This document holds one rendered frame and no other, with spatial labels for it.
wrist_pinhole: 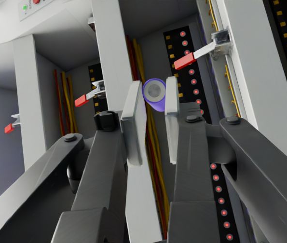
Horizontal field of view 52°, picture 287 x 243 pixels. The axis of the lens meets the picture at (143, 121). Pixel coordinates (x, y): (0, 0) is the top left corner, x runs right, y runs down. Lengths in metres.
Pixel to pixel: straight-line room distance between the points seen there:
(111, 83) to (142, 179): 0.15
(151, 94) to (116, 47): 0.28
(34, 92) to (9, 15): 0.18
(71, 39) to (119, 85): 0.24
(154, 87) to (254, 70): 0.20
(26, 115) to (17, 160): 0.29
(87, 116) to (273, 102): 0.48
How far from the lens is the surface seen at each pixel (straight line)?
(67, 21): 0.60
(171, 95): 0.17
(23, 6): 0.64
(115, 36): 0.48
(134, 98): 0.17
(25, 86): 0.60
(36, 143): 0.56
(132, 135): 0.15
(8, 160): 0.84
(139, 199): 0.43
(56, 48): 0.69
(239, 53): 0.38
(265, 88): 0.37
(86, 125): 0.74
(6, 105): 0.88
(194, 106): 0.17
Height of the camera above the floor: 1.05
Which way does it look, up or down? 27 degrees up
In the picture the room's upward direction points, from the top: 107 degrees counter-clockwise
